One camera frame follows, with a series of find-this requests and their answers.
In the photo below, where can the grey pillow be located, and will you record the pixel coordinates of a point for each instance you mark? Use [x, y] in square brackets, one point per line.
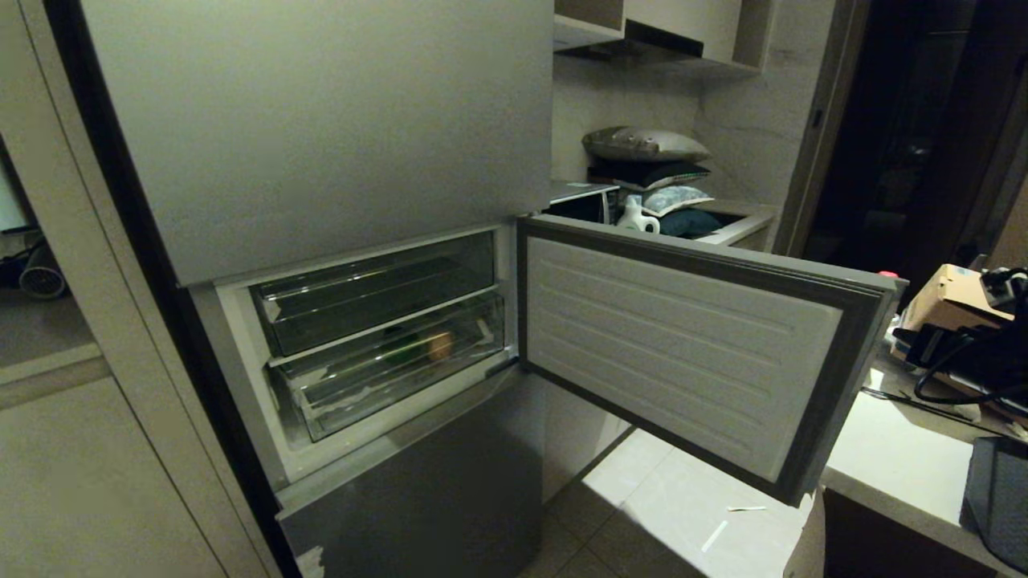
[645, 144]

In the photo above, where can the white jug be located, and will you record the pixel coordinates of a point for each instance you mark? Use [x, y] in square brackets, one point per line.
[637, 218]

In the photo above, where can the dark navy pillow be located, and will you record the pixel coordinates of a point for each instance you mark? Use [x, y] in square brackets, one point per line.
[646, 174]

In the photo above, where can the dark grey box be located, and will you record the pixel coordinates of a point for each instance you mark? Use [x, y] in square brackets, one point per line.
[998, 498]

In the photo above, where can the black device on counter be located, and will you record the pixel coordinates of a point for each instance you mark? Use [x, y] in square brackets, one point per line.
[976, 345]

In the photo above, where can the light patterned pillow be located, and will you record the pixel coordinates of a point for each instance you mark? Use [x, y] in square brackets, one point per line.
[673, 198]

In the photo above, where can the grey fridge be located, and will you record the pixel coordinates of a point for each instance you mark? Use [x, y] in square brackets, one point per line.
[321, 120]

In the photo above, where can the teal pillow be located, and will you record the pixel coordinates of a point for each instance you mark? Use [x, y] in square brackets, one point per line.
[691, 222]

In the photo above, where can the clear shallow fridge drawer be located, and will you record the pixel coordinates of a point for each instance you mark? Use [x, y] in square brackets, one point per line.
[369, 293]

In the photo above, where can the green food item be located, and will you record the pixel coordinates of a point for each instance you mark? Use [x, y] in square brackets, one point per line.
[404, 350]

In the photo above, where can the grey fridge compartment door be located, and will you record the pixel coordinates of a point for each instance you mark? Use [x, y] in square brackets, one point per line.
[683, 337]

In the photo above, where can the microwave oven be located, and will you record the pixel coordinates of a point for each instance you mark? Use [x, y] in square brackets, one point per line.
[584, 204]

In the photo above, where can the cardboard box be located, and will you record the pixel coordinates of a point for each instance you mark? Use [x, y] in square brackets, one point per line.
[952, 299]

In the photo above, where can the brown round food item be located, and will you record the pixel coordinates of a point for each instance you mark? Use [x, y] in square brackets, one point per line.
[440, 346]

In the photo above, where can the clear deep fridge drawer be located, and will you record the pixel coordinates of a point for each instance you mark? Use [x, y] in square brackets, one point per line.
[377, 377]

